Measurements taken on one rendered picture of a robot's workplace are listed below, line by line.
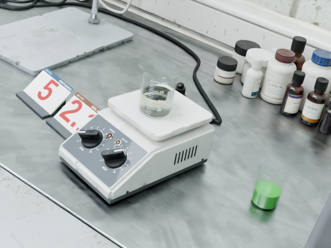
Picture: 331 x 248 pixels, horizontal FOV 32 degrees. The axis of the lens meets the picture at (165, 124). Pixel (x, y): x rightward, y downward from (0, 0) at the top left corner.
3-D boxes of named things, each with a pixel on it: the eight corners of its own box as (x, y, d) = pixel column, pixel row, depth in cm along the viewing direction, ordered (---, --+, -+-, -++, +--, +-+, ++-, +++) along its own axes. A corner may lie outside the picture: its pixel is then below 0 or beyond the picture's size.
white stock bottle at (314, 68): (317, 118, 109) (335, 64, 103) (286, 106, 111) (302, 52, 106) (328, 107, 114) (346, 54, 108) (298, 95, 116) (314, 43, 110)
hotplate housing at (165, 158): (109, 208, 78) (115, 161, 74) (56, 160, 86) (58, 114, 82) (218, 159, 92) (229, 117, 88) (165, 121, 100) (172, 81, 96)
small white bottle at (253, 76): (239, 95, 112) (248, 58, 108) (243, 89, 115) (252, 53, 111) (255, 100, 112) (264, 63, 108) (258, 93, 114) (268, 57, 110)
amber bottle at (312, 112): (303, 114, 110) (316, 73, 105) (321, 121, 108) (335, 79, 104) (297, 121, 107) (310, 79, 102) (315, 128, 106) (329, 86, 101)
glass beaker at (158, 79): (175, 108, 87) (183, 61, 83) (168, 126, 83) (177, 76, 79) (136, 100, 88) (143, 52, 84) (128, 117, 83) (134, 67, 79)
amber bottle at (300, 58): (294, 83, 121) (308, 35, 115) (299, 93, 117) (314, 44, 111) (273, 80, 120) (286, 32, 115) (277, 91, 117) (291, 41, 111)
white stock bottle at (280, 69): (255, 90, 115) (267, 45, 110) (280, 91, 117) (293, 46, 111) (265, 105, 111) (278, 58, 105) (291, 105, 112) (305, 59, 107)
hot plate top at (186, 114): (156, 142, 80) (157, 137, 79) (104, 104, 87) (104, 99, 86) (215, 120, 87) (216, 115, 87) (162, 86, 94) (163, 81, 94)
